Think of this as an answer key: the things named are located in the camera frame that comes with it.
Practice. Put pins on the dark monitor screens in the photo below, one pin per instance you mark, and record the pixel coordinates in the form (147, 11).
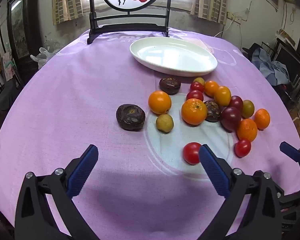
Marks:
(295, 60)

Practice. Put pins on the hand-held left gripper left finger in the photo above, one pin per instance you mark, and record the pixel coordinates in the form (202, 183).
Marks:
(83, 170)

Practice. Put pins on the blue crumpled cloth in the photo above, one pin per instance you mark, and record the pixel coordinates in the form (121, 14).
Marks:
(272, 68)

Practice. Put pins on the beige checked curtain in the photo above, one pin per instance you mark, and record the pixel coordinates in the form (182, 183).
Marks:
(210, 1)
(66, 2)

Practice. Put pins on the dark brown wrinkled fruit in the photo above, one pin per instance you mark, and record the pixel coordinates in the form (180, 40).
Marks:
(170, 85)
(130, 117)
(213, 112)

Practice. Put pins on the white plastic bag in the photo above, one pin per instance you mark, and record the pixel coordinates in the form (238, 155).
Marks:
(43, 56)

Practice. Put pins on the large orange citrus fruit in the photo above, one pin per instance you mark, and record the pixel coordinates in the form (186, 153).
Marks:
(194, 111)
(159, 102)

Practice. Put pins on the small orange citrus fruit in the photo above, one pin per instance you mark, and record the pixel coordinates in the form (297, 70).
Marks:
(262, 118)
(247, 129)
(211, 88)
(222, 96)

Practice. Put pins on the hanging paper sheet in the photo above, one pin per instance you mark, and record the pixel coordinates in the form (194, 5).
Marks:
(8, 66)

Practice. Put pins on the black framed painted screen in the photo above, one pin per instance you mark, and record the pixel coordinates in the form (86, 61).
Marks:
(131, 21)

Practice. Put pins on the white oval plate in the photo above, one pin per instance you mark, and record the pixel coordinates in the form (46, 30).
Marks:
(172, 57)

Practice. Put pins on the small yellow-green fruit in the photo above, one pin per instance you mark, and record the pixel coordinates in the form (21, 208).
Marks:
(164, 122)
(199, 80)

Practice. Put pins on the dark wooden cabinet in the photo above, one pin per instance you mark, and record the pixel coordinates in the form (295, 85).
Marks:
(17, 25)

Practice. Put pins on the small olive green fruit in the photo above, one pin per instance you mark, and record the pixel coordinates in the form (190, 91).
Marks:
(248, 108)

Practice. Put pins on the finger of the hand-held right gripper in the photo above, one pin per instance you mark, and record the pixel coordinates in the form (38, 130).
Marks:
(290, 152)
(296, 205)

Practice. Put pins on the red cherry tomato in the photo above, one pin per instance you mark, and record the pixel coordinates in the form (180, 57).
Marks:
(196, 87)
(191, 153)
(243, 148)
(195, 95)

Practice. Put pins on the purple printed tablecloth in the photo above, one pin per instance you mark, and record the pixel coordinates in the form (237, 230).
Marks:
(65, 105)

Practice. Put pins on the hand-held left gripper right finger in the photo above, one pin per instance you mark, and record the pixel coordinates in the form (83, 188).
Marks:
(213, 170)

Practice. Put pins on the dark purple plum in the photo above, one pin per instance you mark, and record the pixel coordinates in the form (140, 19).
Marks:
(230, 118)
(236, 102)

